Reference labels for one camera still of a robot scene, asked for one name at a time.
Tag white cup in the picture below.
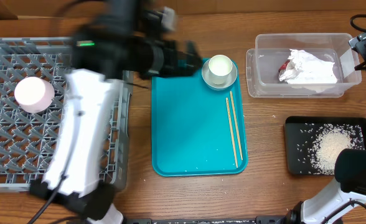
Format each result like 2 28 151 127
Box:
209 55 233 85

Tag white napkin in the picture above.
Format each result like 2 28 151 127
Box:
281 49 338 93

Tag red snack wrapper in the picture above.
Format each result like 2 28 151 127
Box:
278 60 290 81

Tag pile of rice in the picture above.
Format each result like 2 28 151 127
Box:
294 123 365 175

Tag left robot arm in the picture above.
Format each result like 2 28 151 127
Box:
29 1 202 223

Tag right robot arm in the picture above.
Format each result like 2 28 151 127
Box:
277 25 366 223

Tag grey dishwasher rack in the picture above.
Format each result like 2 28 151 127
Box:
0 37 135 193

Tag grey saucer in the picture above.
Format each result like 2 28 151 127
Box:
201 58 238 91

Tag left wooden chopstick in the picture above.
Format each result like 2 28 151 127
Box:
225 97 238 168

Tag wooden chopstick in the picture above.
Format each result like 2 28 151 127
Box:
225 97 238 168
230 90 243 160

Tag right wooden chopstick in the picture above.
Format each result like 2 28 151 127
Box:
230 90 243 160

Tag teal plastic tray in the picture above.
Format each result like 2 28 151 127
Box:
151 70 248 177

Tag clear plastic bin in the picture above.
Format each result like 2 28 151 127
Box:
246 33 362 98

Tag black tray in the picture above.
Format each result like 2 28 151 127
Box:
284 116 366 175

